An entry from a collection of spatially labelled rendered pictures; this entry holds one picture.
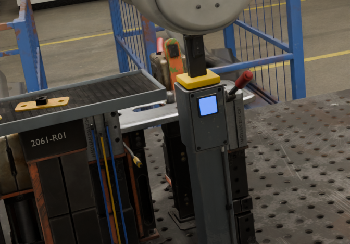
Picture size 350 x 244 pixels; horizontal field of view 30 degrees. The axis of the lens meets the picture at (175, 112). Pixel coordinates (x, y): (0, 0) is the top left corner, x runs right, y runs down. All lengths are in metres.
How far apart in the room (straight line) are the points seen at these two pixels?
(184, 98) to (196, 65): 0.06
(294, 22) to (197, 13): 2.90
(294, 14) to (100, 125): 2.20
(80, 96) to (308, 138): 1.04
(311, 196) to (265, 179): 0.16
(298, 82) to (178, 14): 2.99
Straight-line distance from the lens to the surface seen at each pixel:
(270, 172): 1.78
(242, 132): 1.33
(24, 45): 3.11
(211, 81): 1.09
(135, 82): 1.10
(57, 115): 1.00
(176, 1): 0.43
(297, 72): 3.39
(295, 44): 3.35
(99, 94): 1.07
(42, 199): 1.08
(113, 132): 1.23
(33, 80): 3.15
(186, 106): 1.09
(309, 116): 2.14
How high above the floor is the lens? 1.48
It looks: 20 degrees down
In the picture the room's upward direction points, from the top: 8 degrees counter-clockwise
